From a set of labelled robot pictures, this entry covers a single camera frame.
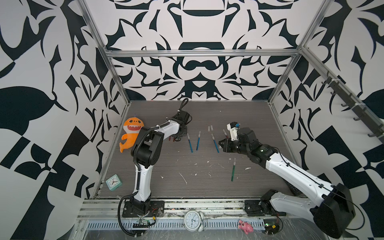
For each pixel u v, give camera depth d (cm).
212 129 104
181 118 83
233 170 87
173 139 94
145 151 54
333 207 39
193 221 68
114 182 81
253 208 75
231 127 73
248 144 59
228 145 69
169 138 99
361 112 54
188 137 99
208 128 104
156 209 73
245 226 68
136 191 60
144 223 72
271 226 71
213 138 99
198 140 100
